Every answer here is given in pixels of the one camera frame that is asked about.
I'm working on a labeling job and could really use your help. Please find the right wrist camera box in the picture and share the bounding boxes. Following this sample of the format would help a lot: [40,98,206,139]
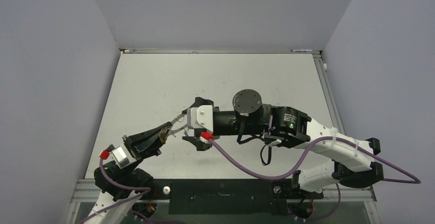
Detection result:
[187,105,214,135]

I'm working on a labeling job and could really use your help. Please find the key with yellow tag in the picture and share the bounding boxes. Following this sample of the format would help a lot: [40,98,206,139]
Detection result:
[159,130,168,144]

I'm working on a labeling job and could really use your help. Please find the aluminium frame rail back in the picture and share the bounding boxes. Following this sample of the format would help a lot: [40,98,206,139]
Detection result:
[120,49,321,54]

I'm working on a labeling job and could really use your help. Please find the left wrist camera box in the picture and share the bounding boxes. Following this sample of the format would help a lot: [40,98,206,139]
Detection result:
[100,147,131,169]

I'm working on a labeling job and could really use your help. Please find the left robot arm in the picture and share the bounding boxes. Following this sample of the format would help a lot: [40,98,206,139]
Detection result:
[79,121,173,223]

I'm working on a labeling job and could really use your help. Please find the red white marker pen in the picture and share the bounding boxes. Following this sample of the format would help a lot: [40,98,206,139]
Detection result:
[291,49,313,53]

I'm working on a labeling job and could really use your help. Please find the aluminium frame rail right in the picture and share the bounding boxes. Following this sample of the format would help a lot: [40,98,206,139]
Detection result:
[313,51,346,134]

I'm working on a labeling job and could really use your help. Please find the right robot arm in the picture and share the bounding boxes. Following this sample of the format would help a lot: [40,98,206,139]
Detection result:
[182,89,384,197]

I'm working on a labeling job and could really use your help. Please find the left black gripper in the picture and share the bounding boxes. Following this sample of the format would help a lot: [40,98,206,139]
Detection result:
[123,121,172,175]

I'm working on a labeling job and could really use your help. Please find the aluminium frame rail front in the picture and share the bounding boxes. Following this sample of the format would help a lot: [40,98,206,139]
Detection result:
[71,179,377,202]

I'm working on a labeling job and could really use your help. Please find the aluminium frame rail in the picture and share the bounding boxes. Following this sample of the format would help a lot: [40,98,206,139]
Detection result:
[313,51,346,134]
[120,49,321,54]
[71,179,377,202]

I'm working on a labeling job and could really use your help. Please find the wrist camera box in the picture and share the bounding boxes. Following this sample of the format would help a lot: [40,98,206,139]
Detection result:
[100,147,131,169]
[187,105,214,135]

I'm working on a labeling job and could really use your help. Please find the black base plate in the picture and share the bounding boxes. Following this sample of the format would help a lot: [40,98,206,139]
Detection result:
[142,179,317,215]

